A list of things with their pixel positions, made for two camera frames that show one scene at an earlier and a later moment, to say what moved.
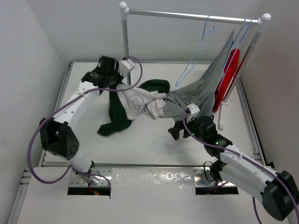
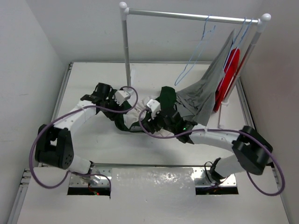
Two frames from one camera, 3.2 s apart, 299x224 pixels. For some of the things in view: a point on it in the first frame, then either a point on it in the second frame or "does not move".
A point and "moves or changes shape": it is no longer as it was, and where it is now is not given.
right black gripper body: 192,126 -> 158,123
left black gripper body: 116,77 -> 110,103
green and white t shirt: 126,103 moves or changes shape
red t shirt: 230,69 does not move
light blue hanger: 189,66 does not move
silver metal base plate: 147,177 does not move
